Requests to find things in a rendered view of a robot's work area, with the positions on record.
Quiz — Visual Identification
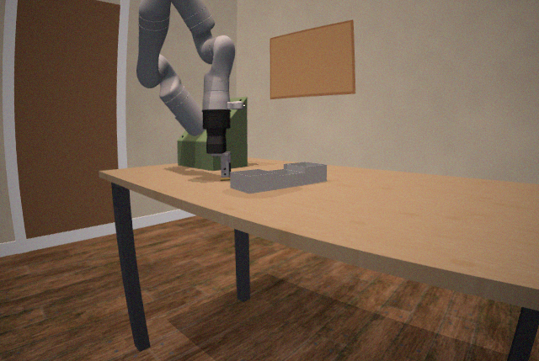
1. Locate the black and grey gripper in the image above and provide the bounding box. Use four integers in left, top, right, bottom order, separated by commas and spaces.
202, 91, 244, 178

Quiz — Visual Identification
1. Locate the grey rack of three labelled bins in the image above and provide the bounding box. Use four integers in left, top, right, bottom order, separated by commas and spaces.
232, 162, 327, 194

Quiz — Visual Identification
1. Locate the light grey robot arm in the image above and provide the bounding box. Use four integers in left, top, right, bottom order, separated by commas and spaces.
136, 0, 235, 136

